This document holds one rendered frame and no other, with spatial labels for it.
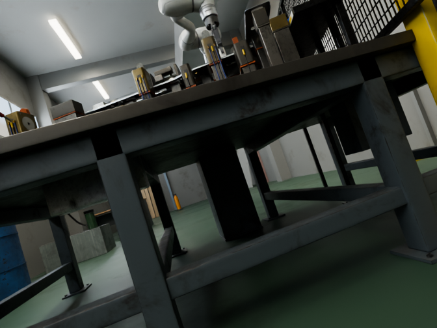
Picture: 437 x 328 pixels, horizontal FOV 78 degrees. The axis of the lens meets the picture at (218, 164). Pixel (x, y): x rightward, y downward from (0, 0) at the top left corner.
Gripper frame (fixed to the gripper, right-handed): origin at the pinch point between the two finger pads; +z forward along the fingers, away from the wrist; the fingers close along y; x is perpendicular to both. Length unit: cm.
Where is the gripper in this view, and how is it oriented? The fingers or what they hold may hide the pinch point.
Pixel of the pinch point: (223, 54)
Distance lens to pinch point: 153.4
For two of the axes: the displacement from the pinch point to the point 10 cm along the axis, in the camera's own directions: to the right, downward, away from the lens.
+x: 9.4, -3.3, -0.9
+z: 3.2, 9.4, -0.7
